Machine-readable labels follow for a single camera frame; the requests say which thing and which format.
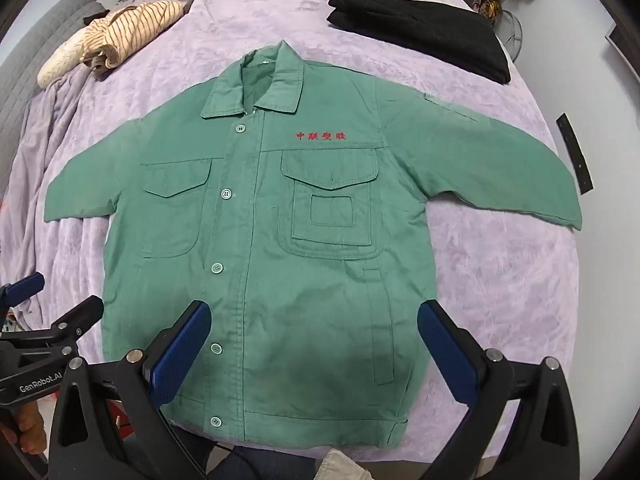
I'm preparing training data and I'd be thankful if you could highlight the beige striped garment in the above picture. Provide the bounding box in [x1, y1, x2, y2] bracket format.
[82, 0, 206, 78]

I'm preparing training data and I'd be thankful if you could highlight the beige cloth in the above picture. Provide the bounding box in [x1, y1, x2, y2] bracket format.
[320, 449, 373, 480]

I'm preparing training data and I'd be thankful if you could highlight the white fan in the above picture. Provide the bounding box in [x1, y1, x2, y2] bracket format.
[492, 10, 524, 64]

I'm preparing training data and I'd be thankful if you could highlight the grey quilted headboard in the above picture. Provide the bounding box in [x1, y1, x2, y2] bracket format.
[0, 0, 108, 191]

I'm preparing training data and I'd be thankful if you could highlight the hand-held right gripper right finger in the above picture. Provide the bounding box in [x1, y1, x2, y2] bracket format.
[417, 300, 596, 480]

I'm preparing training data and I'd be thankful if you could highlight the person's left hand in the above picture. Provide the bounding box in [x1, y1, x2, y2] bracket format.
[0, 401, 49, 454]

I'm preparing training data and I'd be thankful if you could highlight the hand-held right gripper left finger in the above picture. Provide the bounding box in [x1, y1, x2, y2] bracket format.
[47, 300, 211, 480]

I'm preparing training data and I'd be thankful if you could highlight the green work jacket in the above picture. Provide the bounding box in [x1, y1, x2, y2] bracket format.
[44, 42, 584, 463]

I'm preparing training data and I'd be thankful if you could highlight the black dotted strip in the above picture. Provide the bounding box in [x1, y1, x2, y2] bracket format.
[556, 112, 595, 193]

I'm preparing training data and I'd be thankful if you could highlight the black folded garment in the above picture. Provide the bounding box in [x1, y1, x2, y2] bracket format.
[326, 0, 512, 85]

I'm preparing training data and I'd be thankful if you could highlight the lilac plush blanket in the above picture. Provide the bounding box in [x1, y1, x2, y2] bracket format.
[0, 0, 587, 461]

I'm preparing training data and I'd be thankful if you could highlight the black edged panel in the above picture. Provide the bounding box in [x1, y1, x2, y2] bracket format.
[605, 14, 640, 92]

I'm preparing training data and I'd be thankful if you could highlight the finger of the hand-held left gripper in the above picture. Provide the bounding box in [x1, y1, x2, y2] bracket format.
[47, 296, 104, 361]
[0, 272, 46, 311]

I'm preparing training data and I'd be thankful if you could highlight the cream knitted garment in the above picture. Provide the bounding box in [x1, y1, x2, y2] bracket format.
[37, 35, 108, 86]

